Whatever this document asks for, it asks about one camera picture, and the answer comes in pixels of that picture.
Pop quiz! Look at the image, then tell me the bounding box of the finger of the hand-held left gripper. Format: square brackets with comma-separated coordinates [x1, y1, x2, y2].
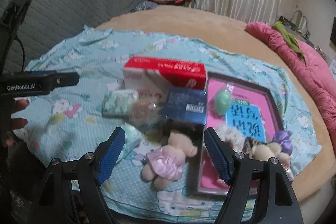
[49, 70, 80, 92]

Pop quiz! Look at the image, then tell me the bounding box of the dark blue box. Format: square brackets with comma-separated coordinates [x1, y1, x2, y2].
[161, 86, 208, 126]

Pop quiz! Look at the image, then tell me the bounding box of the clear plastic packet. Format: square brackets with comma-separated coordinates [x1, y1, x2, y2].
[130, 101, 163, 132]

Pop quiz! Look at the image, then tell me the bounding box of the green makeup sponge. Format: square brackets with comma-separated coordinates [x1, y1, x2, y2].
[215, 90, 234, 115]

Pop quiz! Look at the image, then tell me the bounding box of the leopard print scrunchie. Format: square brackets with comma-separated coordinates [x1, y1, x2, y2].
[241, 137, 268, 160]

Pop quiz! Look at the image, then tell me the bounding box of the beige bed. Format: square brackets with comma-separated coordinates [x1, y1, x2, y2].
[94, 4, 336, 203]

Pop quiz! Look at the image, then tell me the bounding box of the green cloth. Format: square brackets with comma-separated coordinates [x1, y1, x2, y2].
[272, 21, 305, 62]

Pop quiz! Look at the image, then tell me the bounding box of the floral pillow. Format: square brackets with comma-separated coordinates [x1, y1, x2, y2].
[131, 1, 158, 14]

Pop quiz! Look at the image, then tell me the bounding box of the teddy bear with purple bow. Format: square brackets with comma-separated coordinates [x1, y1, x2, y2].
[252, 130, 294, 182]

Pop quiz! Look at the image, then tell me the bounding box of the printed cartoon cat blanket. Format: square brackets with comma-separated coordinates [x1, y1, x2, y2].
[25, 25, 322, 224]

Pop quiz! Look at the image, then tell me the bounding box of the person's left hand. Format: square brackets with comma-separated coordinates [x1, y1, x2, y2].
[7, 98, 30, 148]

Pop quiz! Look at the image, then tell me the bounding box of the cluttered side table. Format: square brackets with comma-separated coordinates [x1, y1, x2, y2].
[278, 10, 315, 38]

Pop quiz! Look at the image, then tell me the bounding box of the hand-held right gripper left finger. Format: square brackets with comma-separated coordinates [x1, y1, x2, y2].
[28, 127, 126, 224]

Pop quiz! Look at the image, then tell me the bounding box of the blue printed card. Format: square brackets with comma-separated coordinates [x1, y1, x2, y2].
[225, 105, 267, 142]

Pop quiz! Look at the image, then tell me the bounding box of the red and white tissue box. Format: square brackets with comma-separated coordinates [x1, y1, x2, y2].
[123, 56, 206, 98]

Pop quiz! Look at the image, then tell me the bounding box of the black cable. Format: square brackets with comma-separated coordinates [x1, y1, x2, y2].
[14, 35, 27, 69]

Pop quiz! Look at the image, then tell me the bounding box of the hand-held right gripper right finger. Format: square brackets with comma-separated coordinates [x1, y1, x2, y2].
[204, 127, 301, 224]

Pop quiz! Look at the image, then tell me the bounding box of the white floral scrunchie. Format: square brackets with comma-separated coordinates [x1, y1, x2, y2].
[218, 126, 248, 151]

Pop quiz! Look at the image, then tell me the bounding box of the green tissue packet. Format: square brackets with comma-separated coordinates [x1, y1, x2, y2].
[123, 124, 143, 153]
[102, 90, 139, 118]

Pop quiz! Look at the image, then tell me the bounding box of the pink quilt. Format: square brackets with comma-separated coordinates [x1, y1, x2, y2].
[245, 21, 336, 140]

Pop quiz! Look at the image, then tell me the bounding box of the pink box with dark rim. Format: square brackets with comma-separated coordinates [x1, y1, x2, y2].
[185, 72, 285, 197]

